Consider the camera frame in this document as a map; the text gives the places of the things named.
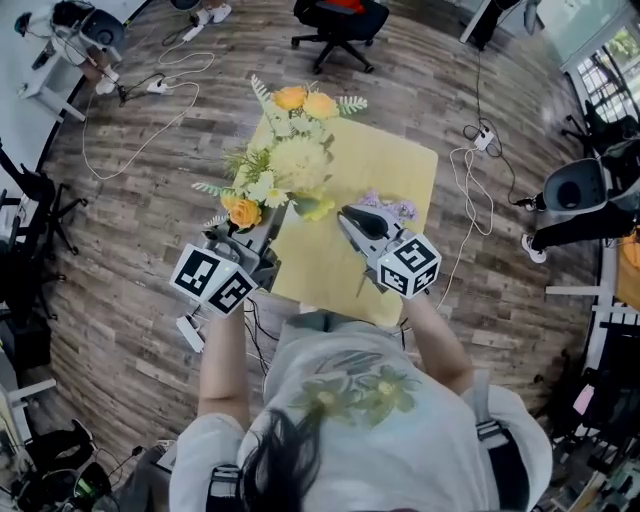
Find person's white floral shirt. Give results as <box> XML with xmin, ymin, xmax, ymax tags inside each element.
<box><xmin>168</xmin><ymin>319</ymin><xmax>554</xmax><ymax>512</ymax></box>

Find black rack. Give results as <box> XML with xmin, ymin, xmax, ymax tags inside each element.
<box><xmin>532</xmin><ymin>349</ymin><xmax>640</xmax><ymax>481</ymax></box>

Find orange wooden desk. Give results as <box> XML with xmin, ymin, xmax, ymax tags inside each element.
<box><xmin>614</xmin><ymin>229</ymin><xmax>640</xmax><ymax>306</ymax></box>

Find pink sheet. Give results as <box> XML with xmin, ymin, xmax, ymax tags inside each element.
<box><xmin>573</xmin><ymin>384</ymin><xmax>596</xmax><ymax>416</ymax></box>

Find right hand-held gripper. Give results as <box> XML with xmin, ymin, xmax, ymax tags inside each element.
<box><xmin>337</xmin><ymin>203</ymin><xmax>443</xmax><ymax>301</ymax></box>

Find purple flower bouquet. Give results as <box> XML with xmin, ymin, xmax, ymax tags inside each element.
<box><xmin>355</xmin><ymin>188</ymin><xmax>420</xmax><ymax>296</ymax></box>

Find grey camera headset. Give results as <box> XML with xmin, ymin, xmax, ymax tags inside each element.
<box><xmin>79</xmin><ymin>10</ymin><xmax>126</xmax><ymax>51</ymax></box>
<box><xmin>542</xmin><ymin>158</ymin><xmax>609</xmax><ymax>214</ymax></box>

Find white desk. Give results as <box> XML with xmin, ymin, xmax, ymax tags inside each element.
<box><xmin>458</xmin><ymin>0</ymin><xmax>501</xmax><ymax>45</ymax></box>
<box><xmin>19</xmin><ymin>42</ymin><xmax>87</xmax><ymax>124</ymax></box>

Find black cable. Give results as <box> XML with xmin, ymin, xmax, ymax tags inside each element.
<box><xmin>244</xmin><ymin>294</ymin><xmax>281</xmax><ymax>376</ymax></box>
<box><xmin>462</xmin><ymin>49</ymin><xmax>526</xmax><ymax>206</ymax></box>

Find person's grey trousers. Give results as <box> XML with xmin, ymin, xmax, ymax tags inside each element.
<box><xmin>277</xmin><ymin>309</ymin><xmax>401</xmax><ymax>351</ymax></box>

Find black office chair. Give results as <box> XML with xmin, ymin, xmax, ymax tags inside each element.
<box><xmin>560</xmin><ymin>99</ymin><xmax>640</xmax><ymax>151</ymax></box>
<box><xmin>291</xmin><ymin>0</ymin><xmax>391</xmax><ymax>76</ymax></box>
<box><xmin>0</xmin><ymin>249</ymin><xmax>69</xmax><ymax>371</ymax></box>
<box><xmin>0</xmin><ymin>147</ymin><xmax>89</xmax><ymax>256</ymax></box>

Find white furniture frame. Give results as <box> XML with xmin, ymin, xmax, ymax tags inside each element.
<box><xmin>544</xmin><ymin>239</ymin><xmax>640</xmax><ymax>371</ymax></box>

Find black harness strap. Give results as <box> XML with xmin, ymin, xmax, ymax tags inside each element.
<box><xmin>207</xmin><ymin>464</ymin><xmax>246</xmax><ymax>512</ymax></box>
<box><xmin>474</xmin><ymin>419</ymin><xmax>531</xmax><ymax>512</ymax></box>

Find person's left forearm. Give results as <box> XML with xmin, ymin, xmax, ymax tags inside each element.
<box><xmin>198</xmin><ymin>304</ymin><xmax>251</xmax><ymax>429</ymax></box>

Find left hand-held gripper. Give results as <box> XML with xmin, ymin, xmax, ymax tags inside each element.
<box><xmin>168</xmin><ymin>201</ymin><xmax>291</xmax><ymax>318</ymax></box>

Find person's right forearm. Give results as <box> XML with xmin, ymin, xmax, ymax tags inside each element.
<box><xmin>399</xmin><ymin>292</ymin><xmax>474</xmax><ymax>396</ymax></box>

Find window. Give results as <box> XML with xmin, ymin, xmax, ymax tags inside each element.
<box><xmin>574</xmin><ymin>27</ymin><xmax>640</xmax><ymax>124</ymax></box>

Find white cable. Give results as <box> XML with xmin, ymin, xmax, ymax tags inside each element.
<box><xmin>434</xmin><ymin>147</ymin><xmax>496</xmax><ymax>311</ymax></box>
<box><xmin>81</xmin><ymin>82</ymin><xmax>201</xmax><ymax>181</ymax></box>
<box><xmin>158</xmin><ymin>39</ymin><xmax>216</xmax><ymax>81</ymax></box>

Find yellow orange flower bouquet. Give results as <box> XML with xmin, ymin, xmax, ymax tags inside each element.
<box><xmin>191</xmin><ymin>73</ymin><xmax>370</xmax><ymax>234</ymax></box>

